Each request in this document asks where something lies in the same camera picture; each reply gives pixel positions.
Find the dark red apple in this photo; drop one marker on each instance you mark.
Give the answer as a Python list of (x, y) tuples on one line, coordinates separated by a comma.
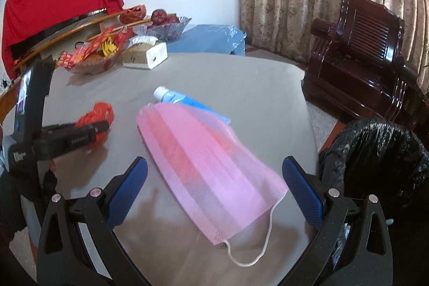
[(173, 20), (158, 15)]

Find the pink face mask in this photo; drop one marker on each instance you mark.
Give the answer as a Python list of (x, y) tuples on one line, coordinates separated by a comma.
[(201, 158)]

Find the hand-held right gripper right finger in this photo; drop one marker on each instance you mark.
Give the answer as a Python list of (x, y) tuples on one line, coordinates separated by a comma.
[(303, 192)]

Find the cream tissue box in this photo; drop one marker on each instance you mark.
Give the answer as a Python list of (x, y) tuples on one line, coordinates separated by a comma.
[(144, 54)]

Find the red woven basket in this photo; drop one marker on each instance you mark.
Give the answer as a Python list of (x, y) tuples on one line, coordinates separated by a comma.
[(134, 13)]

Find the glass bowl of candy packets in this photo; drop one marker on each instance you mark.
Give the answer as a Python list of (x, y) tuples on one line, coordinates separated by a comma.
[(94, 63)]

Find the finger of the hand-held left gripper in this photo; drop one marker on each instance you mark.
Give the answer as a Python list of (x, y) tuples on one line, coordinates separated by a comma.
[(73, 138), (23, 98)]

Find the glass fruit bowl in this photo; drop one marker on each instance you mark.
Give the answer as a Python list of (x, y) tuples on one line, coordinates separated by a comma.
[(167, 31)]

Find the black-lined trash bin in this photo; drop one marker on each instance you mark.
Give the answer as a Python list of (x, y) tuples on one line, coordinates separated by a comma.
[(378, 152)]

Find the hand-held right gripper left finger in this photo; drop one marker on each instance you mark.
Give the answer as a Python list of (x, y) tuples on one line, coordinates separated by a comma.
[(125, 192)]

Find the white and blue tube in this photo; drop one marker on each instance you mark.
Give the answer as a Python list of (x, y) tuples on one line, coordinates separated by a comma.
[(174, 96)]

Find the orange mesh net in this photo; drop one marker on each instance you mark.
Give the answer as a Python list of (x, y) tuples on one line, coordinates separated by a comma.
[(100, 113)]

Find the dark wooden armchair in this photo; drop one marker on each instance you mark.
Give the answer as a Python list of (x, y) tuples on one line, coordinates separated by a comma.
[(362, 71)]

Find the blue tablecloth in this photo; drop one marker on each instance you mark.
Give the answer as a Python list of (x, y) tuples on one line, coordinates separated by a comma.
[(207, 38)]

